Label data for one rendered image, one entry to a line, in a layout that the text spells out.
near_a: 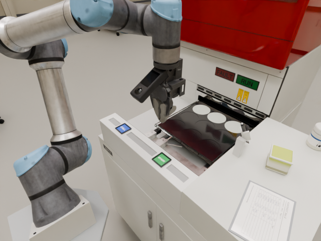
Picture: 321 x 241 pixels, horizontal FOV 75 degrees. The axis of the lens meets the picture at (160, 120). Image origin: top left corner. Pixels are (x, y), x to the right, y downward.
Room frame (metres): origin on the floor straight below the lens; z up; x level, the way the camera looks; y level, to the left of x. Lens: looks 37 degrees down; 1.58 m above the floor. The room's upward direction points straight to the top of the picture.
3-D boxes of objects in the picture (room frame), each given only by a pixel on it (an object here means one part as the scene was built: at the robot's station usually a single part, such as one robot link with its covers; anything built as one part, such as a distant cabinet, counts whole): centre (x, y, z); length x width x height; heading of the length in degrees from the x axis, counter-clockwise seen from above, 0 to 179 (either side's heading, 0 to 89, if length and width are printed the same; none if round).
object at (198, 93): (1.00, -0.37, 0.89); 0.44 x 0.02 x 0.10; 43
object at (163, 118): (0.56, -0.03, 1.19); 0.06 x 0.03 x 0.09; 132
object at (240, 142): (0.59, -0.32, 1.03); 0.06 x 0.04 x 0.13; 133
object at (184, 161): (0.66, -0.05, 0.87); 0.36 x 0.08 x 0.03; 43
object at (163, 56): (0.57, -0.01, 1.38); 0.08 x 0.08 x 0.05
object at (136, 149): (0.65, 0.08, 0.89); 0.55 x 0.09 x 0.14; 43
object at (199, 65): (1.14, -0.26, 1.02); 0.81 x 0.03 x 0.40; 43
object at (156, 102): (0.58, -0.01, 1.19); 0.06 x 0.03 x 0.09; 132
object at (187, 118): (0.85, -0.23, 0.90); 0.34 x 0.34 x 0.01; 43
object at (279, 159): (0.53, -0.44, 1.00); 0.07 x 0.07 x 0.07; 61
